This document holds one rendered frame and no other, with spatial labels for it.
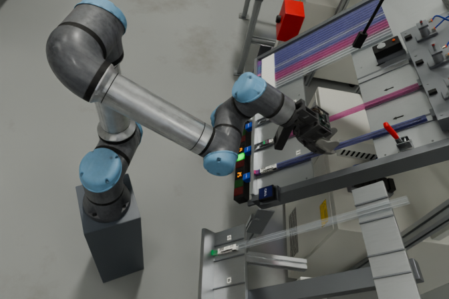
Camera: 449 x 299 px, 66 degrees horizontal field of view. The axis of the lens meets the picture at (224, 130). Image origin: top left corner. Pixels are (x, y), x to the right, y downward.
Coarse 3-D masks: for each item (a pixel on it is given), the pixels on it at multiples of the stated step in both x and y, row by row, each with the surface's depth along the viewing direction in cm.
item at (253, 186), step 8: (256, 64) 145; (256, 72) 141; (256, 120) 125; (256, 128) 123; (256, 136) 121; (256, 144) 119; (256, 152) 117; (256, 160) 115; (256, 168) 113; (256, 184) 109; (256, 192) 107
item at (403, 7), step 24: (384, 0) 120; (408, 0) 113; (432, 0) 107; (408, 24) 107; (360, 72) 109; (384, 72) 103; (408, 72) 97; (408, 96) 93; (384, 120) 93; (432, 120) 85; (384, 144) 89
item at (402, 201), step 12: (384, 204) 70; (396, 204) 68; (336, 216) 75; (348, 216) 74; (360, 216) 73; (300, 228) 79; (312, 228) 78; (252, 240) 86; (264, 240) 84; (216, 252) 92
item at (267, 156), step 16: (288, 96) 124; (304, 96) 119; (272, 128) 120; (272, 144) 115; (288, 144) 111; (272, 160) 111; (304, 160) 103; (256, 176) 110; (272, 176) 107; (288, 176) 103; (304, 176) 100
